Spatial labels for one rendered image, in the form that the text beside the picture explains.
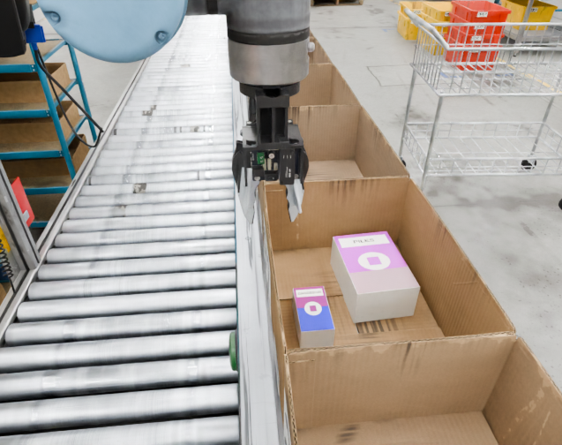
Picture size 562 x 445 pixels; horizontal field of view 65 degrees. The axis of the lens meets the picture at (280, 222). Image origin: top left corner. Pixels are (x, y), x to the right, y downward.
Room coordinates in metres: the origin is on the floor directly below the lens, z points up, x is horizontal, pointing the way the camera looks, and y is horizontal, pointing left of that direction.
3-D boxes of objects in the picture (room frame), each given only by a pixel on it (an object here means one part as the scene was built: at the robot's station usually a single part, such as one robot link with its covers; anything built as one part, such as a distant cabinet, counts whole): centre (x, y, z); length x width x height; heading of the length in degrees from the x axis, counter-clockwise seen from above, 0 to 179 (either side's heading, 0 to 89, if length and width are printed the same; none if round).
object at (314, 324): (0.51, -0.05, 0.91); 0.10 x 0.06 x 0.05; 6
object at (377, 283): (0.61, -0.17, 0.92); 0.16 x 0.11 x 0.07; 9
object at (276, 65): (0.51, 0.01, 1.33); 0.10 x 0.09 x 0.05; 95
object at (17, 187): (0.90, 0.66, 0.85); 0.16 x 0.01 x 0.13; 6
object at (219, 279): (0.78, 0.35, 0.72); 0.52 x 0.05 x 0.05; 96
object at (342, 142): (0.93, -0.09, 0.97); 0.39 x 0.29 x 0.17; 6
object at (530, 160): (2.44, -1.23, 0.52); 1.07 x 0.56 x 1.03; 91
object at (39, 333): (0.65, 0.34, 0.72); 0.52 x 0.05 x 0.05; 96
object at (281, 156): (0.50, 0.01, 1.25); 0.09 x 0.08 x 0.12; 5
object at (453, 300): (0.54, -0.13, 0.96); 0.39 x 0.29 x 0.17; 6
